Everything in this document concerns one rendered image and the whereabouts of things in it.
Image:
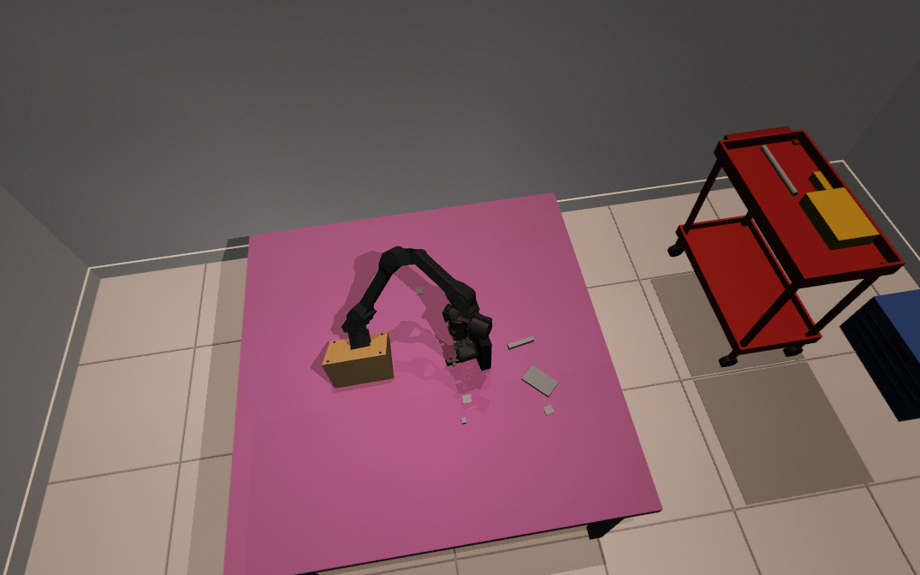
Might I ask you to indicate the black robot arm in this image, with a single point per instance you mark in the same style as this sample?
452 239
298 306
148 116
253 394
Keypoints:
460 295

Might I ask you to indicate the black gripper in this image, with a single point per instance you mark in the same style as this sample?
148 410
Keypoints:
464 347

